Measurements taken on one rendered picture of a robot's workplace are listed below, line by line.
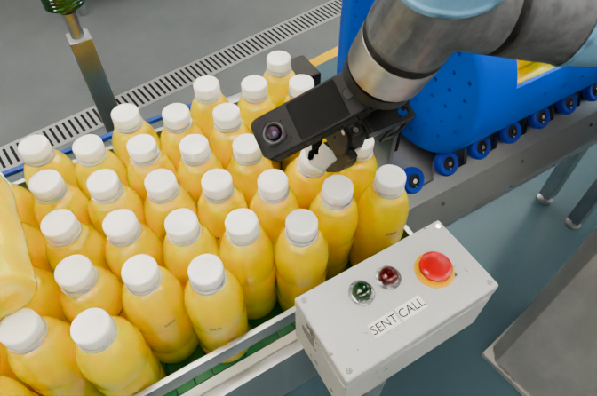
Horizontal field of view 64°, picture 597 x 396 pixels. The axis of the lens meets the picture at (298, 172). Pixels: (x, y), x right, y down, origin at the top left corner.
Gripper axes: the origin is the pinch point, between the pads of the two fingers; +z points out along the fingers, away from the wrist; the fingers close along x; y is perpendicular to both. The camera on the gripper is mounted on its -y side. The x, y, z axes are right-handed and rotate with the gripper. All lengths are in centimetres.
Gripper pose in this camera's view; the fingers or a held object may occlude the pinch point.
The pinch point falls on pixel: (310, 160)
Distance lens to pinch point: 61.2
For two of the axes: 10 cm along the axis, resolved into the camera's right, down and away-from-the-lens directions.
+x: -4.5, -8.6, 2.3
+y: 8.6, -3.6, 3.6
